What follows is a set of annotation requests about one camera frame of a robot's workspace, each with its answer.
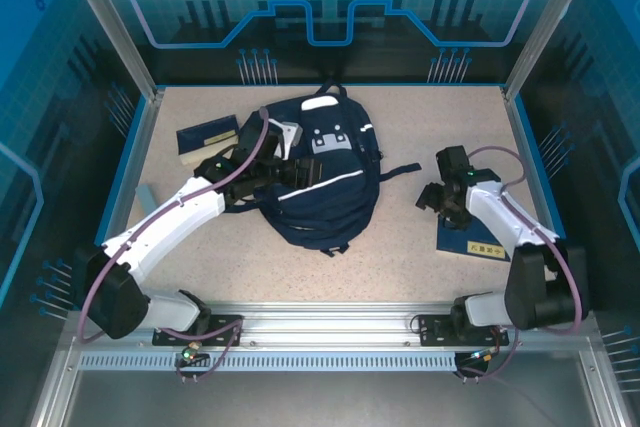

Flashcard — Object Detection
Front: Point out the slotted white cable duct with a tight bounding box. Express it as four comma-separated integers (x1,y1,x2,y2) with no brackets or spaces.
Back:
78,352,459,373

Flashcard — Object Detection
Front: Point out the grey pencil case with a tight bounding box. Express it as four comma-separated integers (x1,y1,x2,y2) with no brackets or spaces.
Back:
134,184,157,221

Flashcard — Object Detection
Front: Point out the aluminium table side rail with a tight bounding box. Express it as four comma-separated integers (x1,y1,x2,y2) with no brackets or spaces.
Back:
94,89,166,308
501,88,567,241

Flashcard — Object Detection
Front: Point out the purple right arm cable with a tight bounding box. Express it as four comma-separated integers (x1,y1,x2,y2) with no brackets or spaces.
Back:
469,145,591,336

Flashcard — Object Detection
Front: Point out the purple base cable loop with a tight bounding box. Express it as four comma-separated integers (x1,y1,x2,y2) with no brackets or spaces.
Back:
452,326,519,384
172,319,247,384

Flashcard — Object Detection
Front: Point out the navy blue backpack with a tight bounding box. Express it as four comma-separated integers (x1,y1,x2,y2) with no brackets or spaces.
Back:
223,80,421,257

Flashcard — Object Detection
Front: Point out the aluminium frame post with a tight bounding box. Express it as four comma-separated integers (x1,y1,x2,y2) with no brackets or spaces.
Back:
54,0,166,101
501,0,589,102

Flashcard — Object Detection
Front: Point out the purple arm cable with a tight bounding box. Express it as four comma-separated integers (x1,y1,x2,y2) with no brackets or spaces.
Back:
78,107,271,346
469,145,591,336

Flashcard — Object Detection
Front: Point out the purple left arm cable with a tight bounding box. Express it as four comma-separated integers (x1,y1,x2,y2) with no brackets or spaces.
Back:
78,107,271,346

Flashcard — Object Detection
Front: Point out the wide aluminium rail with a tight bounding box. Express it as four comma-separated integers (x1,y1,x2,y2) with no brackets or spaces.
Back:
64,300,601,348

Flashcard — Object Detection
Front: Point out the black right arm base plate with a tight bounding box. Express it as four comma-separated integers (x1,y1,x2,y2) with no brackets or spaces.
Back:
416,314,511,348

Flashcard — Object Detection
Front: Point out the blue table edge strip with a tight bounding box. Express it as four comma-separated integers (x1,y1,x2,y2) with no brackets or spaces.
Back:
73,95,151,311
513,96,573,238

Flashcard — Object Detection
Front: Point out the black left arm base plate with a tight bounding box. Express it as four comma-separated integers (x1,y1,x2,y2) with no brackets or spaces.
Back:
152,314,245,348

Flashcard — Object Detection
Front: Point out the navy book yellow title label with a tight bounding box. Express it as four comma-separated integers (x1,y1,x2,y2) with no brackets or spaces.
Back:
435,214,512,263

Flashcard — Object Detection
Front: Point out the thick navy book gold lettering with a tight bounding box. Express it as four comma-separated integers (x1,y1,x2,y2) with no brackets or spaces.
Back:
175,115,240,168

